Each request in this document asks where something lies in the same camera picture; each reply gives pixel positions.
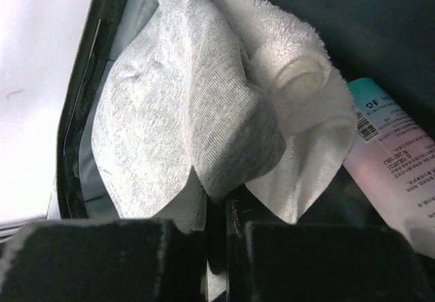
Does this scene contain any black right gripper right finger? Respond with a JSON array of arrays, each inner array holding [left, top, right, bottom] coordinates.
[[226, 198, 432, 301]]

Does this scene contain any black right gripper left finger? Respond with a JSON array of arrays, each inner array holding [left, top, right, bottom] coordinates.
[[1, 219, 207, 301]]

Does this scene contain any grey garment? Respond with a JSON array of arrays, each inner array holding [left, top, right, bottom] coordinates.
[[91, 0, 286, 219]]

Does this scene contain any pink and teal kids suitcase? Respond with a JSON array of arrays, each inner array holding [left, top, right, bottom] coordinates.
[[48, 0, 434, 232]]

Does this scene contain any white terry towel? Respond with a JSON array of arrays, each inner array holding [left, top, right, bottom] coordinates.
[[149, 0, 358, 224]]

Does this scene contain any pink and teal lotion tube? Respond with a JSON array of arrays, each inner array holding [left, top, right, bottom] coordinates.
[[343, 78, 434, 258]]

